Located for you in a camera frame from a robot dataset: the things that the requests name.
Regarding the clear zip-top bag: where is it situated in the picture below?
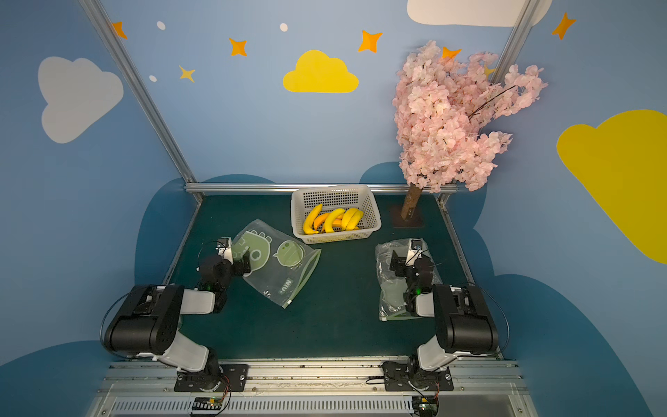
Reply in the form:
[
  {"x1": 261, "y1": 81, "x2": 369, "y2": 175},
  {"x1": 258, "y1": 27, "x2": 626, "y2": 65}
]
[{"x1": 375, "y1": 238, "x2": 443, "y2": 321}]

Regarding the green printed zip-top bag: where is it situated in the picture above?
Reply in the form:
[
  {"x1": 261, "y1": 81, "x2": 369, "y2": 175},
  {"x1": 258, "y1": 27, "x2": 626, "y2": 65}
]
[{"x1": 232, "y1": 219, "x2": 321, "y2": 309}]

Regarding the orange banana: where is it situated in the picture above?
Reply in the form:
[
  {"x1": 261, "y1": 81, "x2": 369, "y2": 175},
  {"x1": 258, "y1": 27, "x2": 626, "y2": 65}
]
[
  {"x1": 332, "y1": 215, "x2": 343, "y2": 229},
  {"x1": 313, "y1": 213, "x2": 330, "y2": 232}
]

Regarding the yellow banana bunch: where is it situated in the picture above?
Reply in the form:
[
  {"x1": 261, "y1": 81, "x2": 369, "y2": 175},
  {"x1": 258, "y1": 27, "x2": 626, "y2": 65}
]
[
  {"x1": 302, "y1": 204, "x2": 323, "y2": 236},
  {"x1": 340, "y1": 208, "x2": 364, "y2": 231}
]

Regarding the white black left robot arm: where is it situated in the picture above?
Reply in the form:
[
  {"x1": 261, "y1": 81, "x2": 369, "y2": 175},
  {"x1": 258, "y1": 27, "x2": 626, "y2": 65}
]
[{"x1": 101, "y1": 248, "x2": 251, "y2": 377}]

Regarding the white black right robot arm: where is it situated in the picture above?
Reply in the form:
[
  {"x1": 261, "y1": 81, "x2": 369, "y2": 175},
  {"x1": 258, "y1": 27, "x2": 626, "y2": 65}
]
[{"x1": 389, "y1": 251, "x2": 499, "y2": 373}]

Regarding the white perforated plastic basket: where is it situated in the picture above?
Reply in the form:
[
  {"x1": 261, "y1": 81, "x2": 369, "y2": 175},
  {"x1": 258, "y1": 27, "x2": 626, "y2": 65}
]
[{"x1": 291, "y1": 185, "x2": 381, "y2": 244}]

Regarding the right circuit board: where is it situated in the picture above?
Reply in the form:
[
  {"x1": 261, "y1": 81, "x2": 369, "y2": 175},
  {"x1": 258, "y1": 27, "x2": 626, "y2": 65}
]
[{"x1": 413, "y1": 397, "x2": 439, "y2": 417}]

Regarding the circuit board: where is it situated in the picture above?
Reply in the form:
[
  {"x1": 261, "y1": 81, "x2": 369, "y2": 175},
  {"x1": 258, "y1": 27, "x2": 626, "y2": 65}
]
[
  {"x1": 189, "y1": 397, "x2": 224, "y2": 416},
  {"x1": 413, "y1": 397, "x2": 439, "y2": 417}
]

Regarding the left circuit board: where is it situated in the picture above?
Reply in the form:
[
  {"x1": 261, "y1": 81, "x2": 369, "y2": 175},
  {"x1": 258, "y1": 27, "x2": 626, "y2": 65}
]
[{"x1": 189, "y1": 397, "x2": 224, "y2": 416}]

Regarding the artificial pink blossom tree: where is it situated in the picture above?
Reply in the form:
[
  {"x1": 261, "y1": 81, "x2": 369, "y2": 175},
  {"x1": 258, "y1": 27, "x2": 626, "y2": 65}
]
[{"x1": 393, "y1": 41, "x2": 547, "y2": 219}]

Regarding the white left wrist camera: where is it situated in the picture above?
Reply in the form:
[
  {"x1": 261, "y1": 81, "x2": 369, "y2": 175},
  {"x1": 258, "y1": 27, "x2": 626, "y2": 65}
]
[{"x1": 216, "y1": 237, "x2": 234, "y2": 264}]

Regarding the dark square tree base plate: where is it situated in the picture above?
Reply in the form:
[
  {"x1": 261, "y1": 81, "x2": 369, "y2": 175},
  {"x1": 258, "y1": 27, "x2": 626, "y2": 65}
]
[{"x1": 391, "y1": 205, "x2": 424, "y2": 229}]

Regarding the aluminium right frame rail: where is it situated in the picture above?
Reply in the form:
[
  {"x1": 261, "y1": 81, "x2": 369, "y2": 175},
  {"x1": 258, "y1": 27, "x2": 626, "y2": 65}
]
[{"x1": 436, "y1": 189, "x2": 511, "y2": 359}]

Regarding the aluminium frame rail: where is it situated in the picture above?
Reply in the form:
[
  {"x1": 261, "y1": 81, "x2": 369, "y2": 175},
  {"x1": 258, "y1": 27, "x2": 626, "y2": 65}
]
[
  {"x1": 436, "y1": 189, "x2": 511, "y2": 359},
  {"x1": 184, "y1": 181, "x2": 460, "y2": 196}
]

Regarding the aluminium back frame rail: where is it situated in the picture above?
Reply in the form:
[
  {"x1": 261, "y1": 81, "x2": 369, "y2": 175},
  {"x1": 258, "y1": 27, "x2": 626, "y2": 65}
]
[{"x1": 184, "y1": 181, "x2": 460, "y2": 196}]

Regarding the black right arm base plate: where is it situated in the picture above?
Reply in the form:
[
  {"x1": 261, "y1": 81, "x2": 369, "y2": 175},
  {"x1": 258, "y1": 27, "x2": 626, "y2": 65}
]
[{"x1": 380, "y1": 361, "x2": 454, "y2": 392}]

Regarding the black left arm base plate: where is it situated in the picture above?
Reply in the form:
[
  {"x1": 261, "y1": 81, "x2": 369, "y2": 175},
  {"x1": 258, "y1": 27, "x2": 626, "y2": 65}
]
[{"x1": 174, "y1": 364, "x2": 249, "y2": 393}]

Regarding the aluminium front rail bed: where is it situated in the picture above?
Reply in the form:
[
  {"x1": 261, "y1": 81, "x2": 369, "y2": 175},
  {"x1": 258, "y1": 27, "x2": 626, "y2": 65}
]
[{"x1": 88, "y1": 356, "x2": 538, "y2": 416}]

